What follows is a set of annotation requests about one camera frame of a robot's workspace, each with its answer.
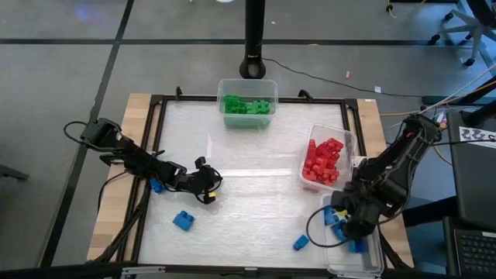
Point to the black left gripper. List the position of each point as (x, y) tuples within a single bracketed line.
[(195, 182)]

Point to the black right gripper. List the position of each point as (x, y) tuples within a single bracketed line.
[(366, 211)]

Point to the blue plastic building block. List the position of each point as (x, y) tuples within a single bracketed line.
[(183, 221), (358, 246), (301, 242), (156, 186), (339, 230), (329, 216)]

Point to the red plastic building block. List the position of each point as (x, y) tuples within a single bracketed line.
[(323, 152), (318, 162), (327, 170), (310, 175), (331, 180), (335, 157), (312, 149)]

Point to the large red building block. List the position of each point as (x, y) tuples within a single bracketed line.
[(334, 144)]

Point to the green plastic building block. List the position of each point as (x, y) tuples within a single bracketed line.
[(253, 108), (231, 101), (243, 109), (264, 105), (229, 111)]

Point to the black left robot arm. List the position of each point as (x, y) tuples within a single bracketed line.
[(135, 159)]

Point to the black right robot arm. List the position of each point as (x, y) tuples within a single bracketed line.
[(399, 162)]

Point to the deep clear plastic bin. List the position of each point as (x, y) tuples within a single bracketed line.
[(248, 87)]

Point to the white paper scrap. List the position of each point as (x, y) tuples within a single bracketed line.
[(377, 89)]

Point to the yellow connector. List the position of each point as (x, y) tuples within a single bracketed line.
[(442, 125)]

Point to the black case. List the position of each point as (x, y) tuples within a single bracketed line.
[(474, 182)]

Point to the black laptop keyboard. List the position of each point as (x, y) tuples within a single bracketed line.
[(476, 253)]

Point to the white power adapter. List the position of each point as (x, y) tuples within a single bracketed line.
[(441, 117)]

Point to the black stand beam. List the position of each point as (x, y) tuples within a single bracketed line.
[(480, 114), (438, 100)]

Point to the black stand pole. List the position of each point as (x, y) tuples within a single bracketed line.
[(253, 38)]

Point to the white printed label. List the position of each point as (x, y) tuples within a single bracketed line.
[(476, 136)]

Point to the dark furniture foot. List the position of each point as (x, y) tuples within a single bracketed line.
[(11, 173)]

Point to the grey office chair base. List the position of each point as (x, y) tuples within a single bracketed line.
[(477, 24)]

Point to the black metal table frame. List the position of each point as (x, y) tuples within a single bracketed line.
[(201, 97)]

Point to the black frame clamp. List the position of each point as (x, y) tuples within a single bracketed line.
[(178, 93), (306, 94)]

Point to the silver metal bracket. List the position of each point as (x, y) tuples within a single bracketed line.
[(143, 270)]

